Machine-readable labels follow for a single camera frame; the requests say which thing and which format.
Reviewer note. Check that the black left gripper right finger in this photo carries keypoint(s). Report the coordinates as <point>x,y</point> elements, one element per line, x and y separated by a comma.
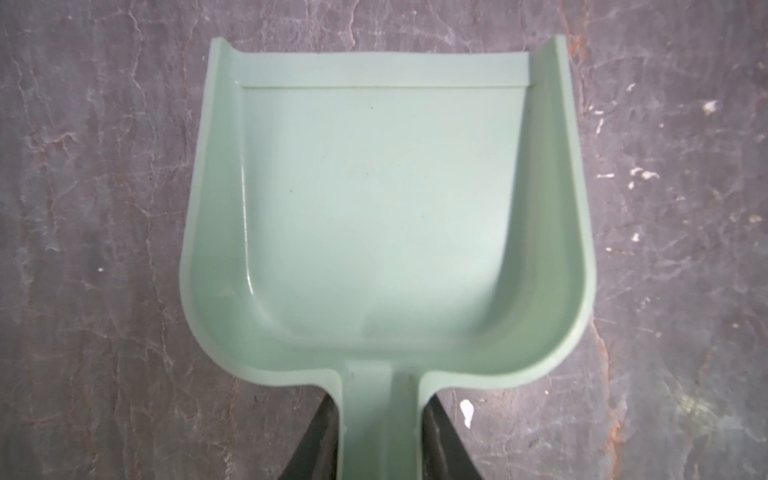
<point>444,454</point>

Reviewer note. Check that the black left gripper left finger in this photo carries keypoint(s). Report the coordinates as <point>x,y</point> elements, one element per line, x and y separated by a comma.
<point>315,458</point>

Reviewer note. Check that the green plastic dustpan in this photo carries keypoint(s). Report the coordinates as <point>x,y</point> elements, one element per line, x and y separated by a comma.
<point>386,225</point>

